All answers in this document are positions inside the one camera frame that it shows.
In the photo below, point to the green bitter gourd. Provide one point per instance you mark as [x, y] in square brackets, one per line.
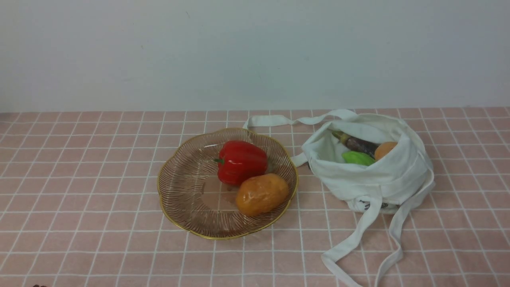
[358, 158]

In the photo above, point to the white cloth bag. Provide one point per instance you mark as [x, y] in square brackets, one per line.
[395, 184]

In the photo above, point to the orange vegetable in bag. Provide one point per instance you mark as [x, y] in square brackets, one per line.
[384, 149]

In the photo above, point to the red bell pepper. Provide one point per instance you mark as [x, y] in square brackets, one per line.
[238, 161]

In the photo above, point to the brown potato in basket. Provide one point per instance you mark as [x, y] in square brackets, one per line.
[261, 194]

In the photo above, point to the purple eggplant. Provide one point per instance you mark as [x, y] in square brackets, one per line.
[356, 144]

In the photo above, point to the gold wire basket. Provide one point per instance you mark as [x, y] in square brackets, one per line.
[193, 198]

